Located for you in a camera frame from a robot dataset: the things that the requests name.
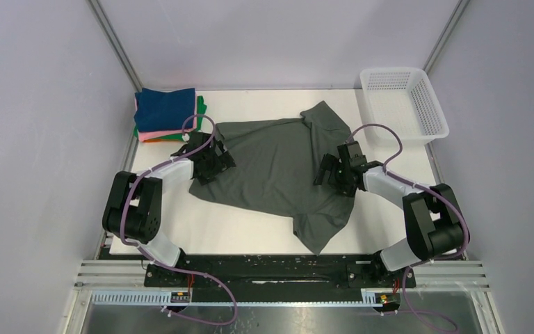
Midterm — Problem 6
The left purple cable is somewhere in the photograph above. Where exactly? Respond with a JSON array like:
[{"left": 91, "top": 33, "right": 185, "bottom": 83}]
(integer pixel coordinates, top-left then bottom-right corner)
[{"left": 118, "top": 114, "right": 239, "bottom": 327}]

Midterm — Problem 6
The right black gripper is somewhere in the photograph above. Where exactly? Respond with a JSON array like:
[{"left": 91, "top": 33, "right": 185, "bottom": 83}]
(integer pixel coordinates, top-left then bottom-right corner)
[{"left": 314, "top": 153, "right": 357, "bottom": 198}]

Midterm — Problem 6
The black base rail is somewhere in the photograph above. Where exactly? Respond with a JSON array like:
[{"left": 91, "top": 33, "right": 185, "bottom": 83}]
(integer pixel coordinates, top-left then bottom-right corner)
[{"left": 99, "top": 246, "right": 464, "bottom": 305}]

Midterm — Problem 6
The folded pink t-shirt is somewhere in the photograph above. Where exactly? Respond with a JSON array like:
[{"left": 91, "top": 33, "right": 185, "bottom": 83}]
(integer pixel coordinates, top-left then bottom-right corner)
[{"left": 134, "top": 97, "right": 199, "bottom": 143}]

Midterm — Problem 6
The white slotted cable duct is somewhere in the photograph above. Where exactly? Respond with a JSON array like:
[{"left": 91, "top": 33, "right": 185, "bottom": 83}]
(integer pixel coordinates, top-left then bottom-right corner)
[{"left": 91, "top": 289, "right": 388, "bottom": 308}]

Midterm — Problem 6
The folded navy blue t-shirt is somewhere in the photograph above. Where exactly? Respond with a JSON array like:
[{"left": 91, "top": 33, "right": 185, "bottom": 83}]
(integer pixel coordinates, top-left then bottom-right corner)
[{"left": 133, "top": 88, "right": 197, "bottom": 132}]

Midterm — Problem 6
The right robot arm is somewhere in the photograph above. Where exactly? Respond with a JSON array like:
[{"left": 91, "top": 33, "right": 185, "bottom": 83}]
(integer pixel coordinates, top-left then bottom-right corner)
[{"left": 314, "top": 141, "right": 469, "bottom": 287}]

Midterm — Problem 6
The folded green t-shirt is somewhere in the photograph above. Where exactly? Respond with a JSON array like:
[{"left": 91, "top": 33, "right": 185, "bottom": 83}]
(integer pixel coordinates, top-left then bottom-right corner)
[{"left": 133, "top": 95, "right": 208, "bottom": 144}]

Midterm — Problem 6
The folded orange t-shirt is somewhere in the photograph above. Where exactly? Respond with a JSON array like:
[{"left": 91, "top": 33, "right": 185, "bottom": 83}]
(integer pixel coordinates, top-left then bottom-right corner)
[{"left": 142, "top": 138, "right": 164, "bottom": 143}]

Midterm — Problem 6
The white plastic basket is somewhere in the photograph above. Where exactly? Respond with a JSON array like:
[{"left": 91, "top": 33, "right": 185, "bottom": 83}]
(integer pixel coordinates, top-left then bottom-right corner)
[{"left": 357, "top": 67, "right": 450, "bottom": 145}]

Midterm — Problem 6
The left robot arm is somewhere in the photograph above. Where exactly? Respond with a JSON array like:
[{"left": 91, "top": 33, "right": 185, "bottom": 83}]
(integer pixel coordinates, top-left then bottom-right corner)
[{"left": 102, "top": 130, "right": 236, "bottom": 286}]

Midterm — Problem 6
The dark grey t-shirt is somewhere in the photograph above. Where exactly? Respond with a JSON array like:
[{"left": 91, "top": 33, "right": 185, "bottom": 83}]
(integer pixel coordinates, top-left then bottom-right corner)
[{"left": 189, "top": 101, "right": 355, "bottom": 255}]

